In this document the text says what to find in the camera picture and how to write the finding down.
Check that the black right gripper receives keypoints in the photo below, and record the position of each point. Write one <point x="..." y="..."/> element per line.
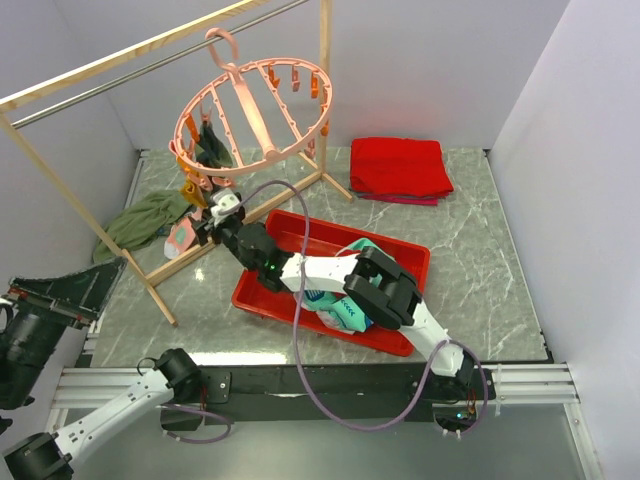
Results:
<point x="217" y="229"/>

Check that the pink round clip hanger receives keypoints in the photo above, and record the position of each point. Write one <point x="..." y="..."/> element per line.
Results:
<point x="206" y="105"/>

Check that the teal patterned sock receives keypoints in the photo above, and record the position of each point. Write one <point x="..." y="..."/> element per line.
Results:
<point x="358" y="247"/>
<point x="336" y="312"/>

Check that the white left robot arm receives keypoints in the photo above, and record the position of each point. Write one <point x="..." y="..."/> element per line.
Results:
<point x="111" y="400"/>

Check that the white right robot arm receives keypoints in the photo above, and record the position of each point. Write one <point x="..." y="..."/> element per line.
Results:
<point x="341" y="282"/>

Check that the red plastic tray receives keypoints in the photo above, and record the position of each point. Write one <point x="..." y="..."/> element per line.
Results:
<point x="326" y="239"/>

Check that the dark green camouflage sock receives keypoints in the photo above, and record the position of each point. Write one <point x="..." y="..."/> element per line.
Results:
<point x="210" y="151"/>

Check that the olive green cloth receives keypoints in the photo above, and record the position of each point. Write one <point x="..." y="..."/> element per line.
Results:
<point x="140" y="224"/>

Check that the metal hanging rod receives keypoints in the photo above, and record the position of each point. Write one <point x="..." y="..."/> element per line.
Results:
<point x="112" y="84"/>

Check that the folded red cloth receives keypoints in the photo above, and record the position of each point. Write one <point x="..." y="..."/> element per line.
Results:
<point x="406" y="169"/>

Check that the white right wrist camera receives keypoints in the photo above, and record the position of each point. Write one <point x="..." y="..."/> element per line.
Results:
<point x="223" y="203"/>

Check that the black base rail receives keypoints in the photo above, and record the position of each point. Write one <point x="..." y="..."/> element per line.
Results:
<point x="350" y="391"/>

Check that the wooden clothes rack frame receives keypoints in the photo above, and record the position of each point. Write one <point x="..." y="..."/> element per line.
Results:
<point x="104" y="64"/>

